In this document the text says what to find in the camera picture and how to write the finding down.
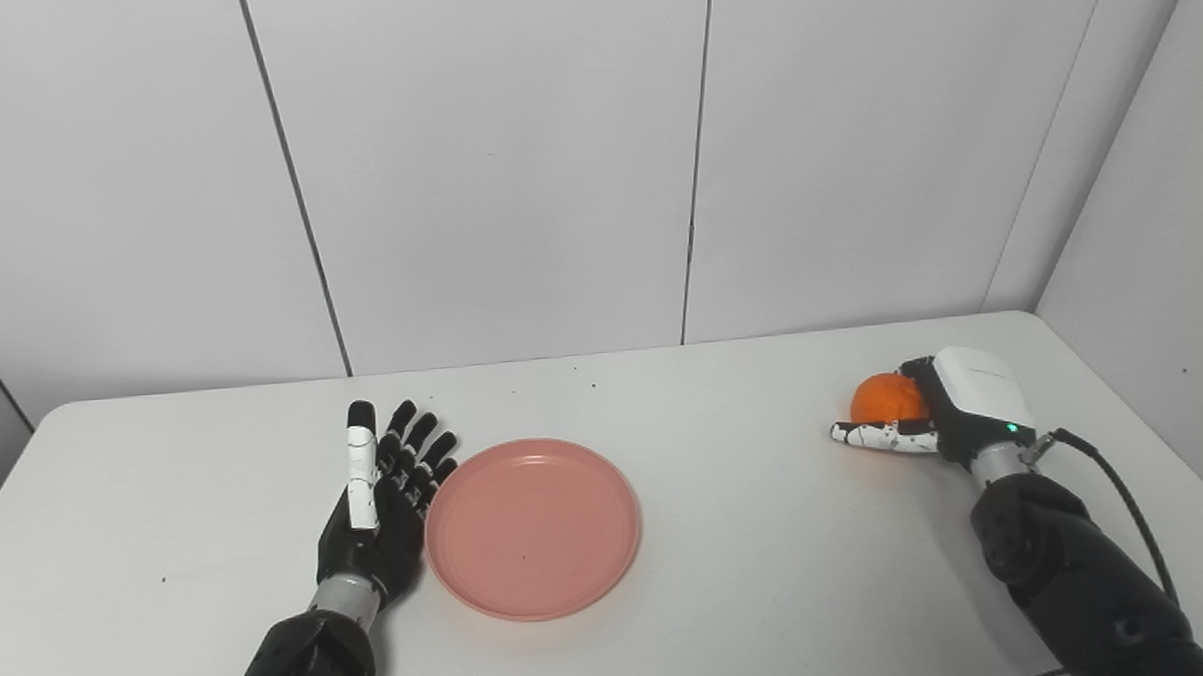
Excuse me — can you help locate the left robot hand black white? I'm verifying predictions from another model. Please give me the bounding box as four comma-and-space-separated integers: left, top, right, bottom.
310, 396, 465, 613

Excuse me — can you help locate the pink round plate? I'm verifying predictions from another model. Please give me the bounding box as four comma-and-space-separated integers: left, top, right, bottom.
420, 435, 645, 625

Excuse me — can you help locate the orange fruit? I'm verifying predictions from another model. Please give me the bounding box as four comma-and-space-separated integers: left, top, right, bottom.
849, 371, 933, 426

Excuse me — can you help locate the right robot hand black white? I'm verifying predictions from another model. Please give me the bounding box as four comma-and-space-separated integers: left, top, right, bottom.
828, 343, 1038, 474

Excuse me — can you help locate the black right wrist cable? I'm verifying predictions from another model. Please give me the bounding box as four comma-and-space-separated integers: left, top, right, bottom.
1013, 424, 1185, 676

